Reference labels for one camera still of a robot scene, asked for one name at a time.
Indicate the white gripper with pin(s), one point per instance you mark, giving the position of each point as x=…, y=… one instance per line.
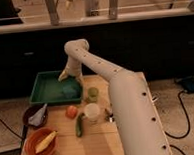
x=73, y=68

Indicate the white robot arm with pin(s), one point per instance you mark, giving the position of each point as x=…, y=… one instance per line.
x=136, y=117

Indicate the green plastic tray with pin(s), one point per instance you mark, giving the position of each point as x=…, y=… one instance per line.
x=47, y=89

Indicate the green plastic cup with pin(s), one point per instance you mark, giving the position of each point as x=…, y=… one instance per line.
x=92, y=94

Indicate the red tomato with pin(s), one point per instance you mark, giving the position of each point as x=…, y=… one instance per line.
x=71, y=112

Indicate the white plastic cup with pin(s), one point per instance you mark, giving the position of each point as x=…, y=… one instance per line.
x=92, y=112

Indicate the green cucumber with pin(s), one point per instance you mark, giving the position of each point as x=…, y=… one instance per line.
x=79, y=125

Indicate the small metal object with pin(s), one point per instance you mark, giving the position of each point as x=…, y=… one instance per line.
x=109, y=116

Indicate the grey crumpled cloth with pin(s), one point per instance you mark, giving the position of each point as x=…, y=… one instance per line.
x=37, y=116

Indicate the dark brown bowl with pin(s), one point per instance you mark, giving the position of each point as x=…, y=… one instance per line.
x=30, y=112

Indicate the yellow corn cob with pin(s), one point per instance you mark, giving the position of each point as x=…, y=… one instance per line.
x=42, y=145

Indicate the orange bowl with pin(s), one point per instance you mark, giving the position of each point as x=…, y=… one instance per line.
x=37, y=136

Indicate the dark blue floor device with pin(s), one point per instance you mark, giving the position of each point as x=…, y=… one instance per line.
x=186, y=83

